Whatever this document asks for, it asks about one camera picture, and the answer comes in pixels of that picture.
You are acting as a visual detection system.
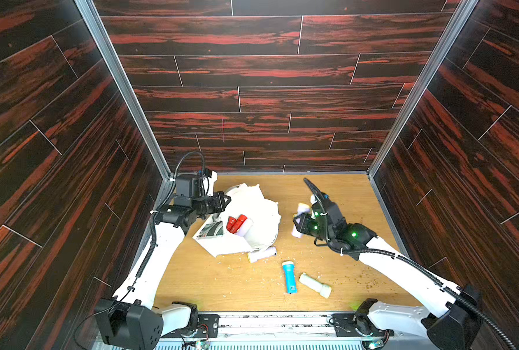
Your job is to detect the lilac flashlight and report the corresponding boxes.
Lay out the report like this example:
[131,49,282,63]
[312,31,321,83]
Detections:
[247,246,277,263]
[292,203,311,239]

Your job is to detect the red flashlight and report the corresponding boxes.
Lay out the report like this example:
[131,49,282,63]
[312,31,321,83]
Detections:
[232,214,248,233]
[226,217,237,233]

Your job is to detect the white floral tote bag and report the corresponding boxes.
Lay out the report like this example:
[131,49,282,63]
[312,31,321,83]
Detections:
[192,183,281,257]

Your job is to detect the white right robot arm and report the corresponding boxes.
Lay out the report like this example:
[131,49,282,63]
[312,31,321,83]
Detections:
[292,203,483,349]

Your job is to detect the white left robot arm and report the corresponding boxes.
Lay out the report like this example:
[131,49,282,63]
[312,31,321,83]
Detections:
[94,191,231,349]

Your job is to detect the blue flashlight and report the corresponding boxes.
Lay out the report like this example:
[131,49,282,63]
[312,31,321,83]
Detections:
[281,261,297,295]

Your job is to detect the pale green flashlight bottom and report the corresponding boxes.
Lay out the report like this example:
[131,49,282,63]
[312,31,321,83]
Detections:
[299,273,332,299]

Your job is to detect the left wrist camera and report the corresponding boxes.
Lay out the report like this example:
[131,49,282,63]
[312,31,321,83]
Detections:
[175,169,217,198]

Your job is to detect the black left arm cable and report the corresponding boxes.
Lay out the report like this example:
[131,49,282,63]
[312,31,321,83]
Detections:
[73,150,206,350]

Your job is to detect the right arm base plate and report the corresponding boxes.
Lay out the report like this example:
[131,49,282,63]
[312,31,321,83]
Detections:
[328,312,394,338]

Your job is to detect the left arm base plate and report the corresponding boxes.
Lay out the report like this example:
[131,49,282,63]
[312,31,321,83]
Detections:
[162,313,220,338]

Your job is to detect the black corrugated right cable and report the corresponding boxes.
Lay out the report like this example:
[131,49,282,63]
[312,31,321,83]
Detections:
[302,177,518,350]

